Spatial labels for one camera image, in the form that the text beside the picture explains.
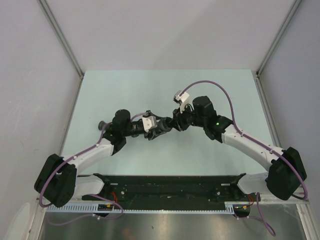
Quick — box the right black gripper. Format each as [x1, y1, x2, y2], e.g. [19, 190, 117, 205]
[168, 102, 206, 132]

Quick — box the black corrugated hose with nut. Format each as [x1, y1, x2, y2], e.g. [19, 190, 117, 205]
[97, 118, 173, 135]

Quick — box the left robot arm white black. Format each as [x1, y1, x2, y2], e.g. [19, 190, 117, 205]
[34, 109, 165, 208]

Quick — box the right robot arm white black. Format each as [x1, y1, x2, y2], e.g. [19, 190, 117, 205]
[173, 92, 307, 201]

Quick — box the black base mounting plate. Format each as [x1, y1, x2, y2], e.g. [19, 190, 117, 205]
[96, 174, 258, 211]

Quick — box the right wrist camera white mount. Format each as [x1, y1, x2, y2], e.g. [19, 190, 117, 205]
[173, 90, 190, 113]

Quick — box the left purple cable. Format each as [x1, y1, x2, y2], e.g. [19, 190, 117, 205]
[38, 113, 148, 226]

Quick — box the grey slotted cable duct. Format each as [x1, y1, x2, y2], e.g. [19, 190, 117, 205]
[46, 202, 235, 215]

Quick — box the left aluminium frame post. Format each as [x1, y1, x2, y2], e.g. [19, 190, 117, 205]
[37, 0, 84, 79]

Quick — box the aluminium frame post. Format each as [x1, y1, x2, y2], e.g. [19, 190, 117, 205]
[37, 0, 84, 79]
[255, 0, 304, 77]

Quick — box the right aluminium frame post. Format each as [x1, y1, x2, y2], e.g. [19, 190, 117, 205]
[255, 0, 304, 77]

